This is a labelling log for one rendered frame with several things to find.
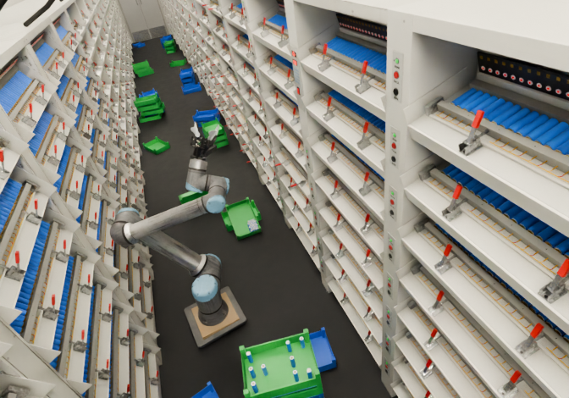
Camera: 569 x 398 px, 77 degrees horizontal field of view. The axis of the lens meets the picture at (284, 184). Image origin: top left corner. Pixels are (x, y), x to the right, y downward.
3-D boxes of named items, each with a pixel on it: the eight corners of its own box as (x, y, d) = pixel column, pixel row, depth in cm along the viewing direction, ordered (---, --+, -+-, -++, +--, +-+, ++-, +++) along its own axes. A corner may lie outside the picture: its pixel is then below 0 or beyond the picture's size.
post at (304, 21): (328, 293, 233) (290, -10, 131) (322, 283, 241) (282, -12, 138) (355, 281, 237) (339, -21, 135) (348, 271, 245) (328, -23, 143)
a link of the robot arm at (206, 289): (196, 315, 213) (189, 296, 203) (199, 291, 227) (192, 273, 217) (222, 312, 213) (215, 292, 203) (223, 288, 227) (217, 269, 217)
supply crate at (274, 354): (247, 404, 140) (243, 395, 135) (243, 356, 156) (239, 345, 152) (322, 384, 142) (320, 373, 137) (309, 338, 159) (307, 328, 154)
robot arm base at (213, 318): (201, 330, 215) (197, 321, 210) (196, 306, 230) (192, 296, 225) (231, 318, 220) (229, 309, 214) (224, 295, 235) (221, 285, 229)
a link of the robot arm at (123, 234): (98, 242, 181) (218, 195, 172) (106, 225, 191) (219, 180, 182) (113, 257, 188) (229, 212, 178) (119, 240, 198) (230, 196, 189)
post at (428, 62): (391, 397, 178) (413, 13, 76) (381, 379, 185) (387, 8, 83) (425, 379, 182) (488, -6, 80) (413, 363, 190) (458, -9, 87)
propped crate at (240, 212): (261, 231, 291) (261, 227, 284) (237, 240, 286) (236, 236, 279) (248, 201, 304) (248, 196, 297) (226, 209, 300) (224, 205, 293)
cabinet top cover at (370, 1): (411, 31, 78) (412, 14, 76) (212, -20, 251) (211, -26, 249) (486, 11, 82) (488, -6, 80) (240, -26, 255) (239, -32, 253)
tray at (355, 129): (388, 182, 113) (376, 150, 104) (309, 114, 160) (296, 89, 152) (441, 146, 113) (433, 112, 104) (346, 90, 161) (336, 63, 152)
